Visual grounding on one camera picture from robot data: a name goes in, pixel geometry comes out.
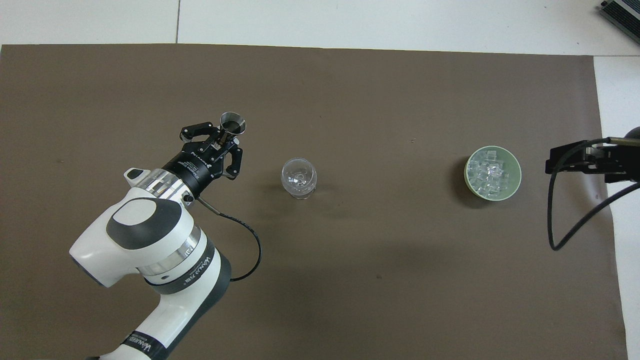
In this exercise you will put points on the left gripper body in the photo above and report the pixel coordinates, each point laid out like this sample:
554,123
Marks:
194,167

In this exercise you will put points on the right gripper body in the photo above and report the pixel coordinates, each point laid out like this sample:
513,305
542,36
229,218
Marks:
622,165

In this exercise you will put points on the silver metal jigger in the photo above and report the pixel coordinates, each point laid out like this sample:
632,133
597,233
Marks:
233,123

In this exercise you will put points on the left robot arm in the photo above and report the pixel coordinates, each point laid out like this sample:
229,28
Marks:
145,235

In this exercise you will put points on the clear stemless wine glass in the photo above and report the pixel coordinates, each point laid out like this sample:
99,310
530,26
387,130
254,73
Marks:
299,177

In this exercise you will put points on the pile of clear ice cubes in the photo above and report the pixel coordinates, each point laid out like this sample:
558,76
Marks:
487,172

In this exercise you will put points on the green bowl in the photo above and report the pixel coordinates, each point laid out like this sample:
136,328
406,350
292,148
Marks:
516,175

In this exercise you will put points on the grey ribbed metal device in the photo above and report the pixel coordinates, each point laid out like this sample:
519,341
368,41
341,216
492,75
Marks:
622,12

